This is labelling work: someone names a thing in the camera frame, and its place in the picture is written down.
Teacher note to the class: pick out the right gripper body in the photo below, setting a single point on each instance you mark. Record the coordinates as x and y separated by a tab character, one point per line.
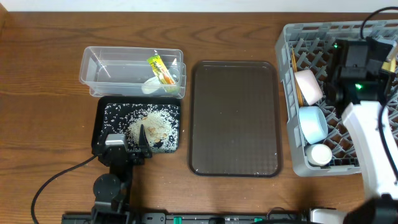
334	91

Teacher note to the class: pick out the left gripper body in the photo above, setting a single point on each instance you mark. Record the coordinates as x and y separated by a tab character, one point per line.
125	155

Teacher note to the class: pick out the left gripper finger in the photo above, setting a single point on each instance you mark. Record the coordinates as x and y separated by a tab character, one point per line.
99	145
143	142

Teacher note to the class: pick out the yellow plate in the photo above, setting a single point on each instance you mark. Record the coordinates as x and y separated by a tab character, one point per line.
390	66

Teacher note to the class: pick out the rice and food scraps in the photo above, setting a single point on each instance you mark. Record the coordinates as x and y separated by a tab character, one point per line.
160	122

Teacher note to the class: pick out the white bowl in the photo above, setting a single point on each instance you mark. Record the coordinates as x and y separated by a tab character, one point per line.
309	86

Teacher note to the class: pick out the white tissue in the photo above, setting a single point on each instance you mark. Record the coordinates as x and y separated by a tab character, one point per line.
152	86

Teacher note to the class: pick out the wooden chopstick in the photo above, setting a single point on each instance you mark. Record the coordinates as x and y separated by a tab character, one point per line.
294	63
299	95

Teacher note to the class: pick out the light blue bowl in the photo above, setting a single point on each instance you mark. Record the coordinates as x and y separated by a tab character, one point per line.
313	124

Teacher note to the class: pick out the green snack wrapper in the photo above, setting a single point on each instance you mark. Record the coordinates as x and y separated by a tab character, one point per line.
160	70

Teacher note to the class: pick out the white cup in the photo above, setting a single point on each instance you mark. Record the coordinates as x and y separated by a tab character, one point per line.
318	154

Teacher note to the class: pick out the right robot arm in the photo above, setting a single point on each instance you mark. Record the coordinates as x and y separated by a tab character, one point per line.
359	87

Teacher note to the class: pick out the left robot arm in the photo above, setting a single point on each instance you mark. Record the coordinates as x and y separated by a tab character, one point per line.
112	190

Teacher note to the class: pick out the black waste tray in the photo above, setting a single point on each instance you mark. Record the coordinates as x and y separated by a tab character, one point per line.
125	99

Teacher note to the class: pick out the grey dishwasher rack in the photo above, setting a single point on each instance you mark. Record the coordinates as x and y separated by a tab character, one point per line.
313	51

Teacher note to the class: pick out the clear plastic bin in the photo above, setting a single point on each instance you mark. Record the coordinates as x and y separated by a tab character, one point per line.
121	71

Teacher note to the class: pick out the dark brown serving tray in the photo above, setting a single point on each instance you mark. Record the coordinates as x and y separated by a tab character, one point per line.
235	120

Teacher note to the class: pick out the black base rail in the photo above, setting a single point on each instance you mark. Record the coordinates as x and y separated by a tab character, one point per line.
162	218

